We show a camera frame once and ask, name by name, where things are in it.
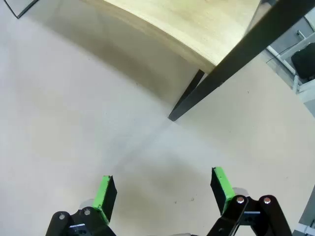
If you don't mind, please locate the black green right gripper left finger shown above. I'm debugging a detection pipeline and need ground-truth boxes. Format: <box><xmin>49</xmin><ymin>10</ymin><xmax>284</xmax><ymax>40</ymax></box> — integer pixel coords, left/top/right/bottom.
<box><xmin>45</xmin><ymin>175</ymin><xmax>118</xmax><ymax>236</ymax></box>

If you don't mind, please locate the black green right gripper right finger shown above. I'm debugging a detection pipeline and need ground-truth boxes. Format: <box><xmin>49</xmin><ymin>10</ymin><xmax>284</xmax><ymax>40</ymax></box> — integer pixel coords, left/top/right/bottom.
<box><xmin>206</xmin><ymin>166</ymin><xmax>293</xmax><ymax>236</ymax></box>

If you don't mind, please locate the two-tier wooden black-framed shelf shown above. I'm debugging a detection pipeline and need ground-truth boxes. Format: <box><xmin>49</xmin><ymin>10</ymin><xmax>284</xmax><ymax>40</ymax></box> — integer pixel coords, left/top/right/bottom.
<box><xmin>81</xmin><ymin>0</ymin><xmax>315</xmax><ymax>121</ymax></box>

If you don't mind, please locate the white table with white legs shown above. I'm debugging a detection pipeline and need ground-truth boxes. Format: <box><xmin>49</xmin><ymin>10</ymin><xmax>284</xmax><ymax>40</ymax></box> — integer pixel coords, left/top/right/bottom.
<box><xmin>265</xmin><ymin>29</ymin><xmax>315</xmax><ymax>94</ymax></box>

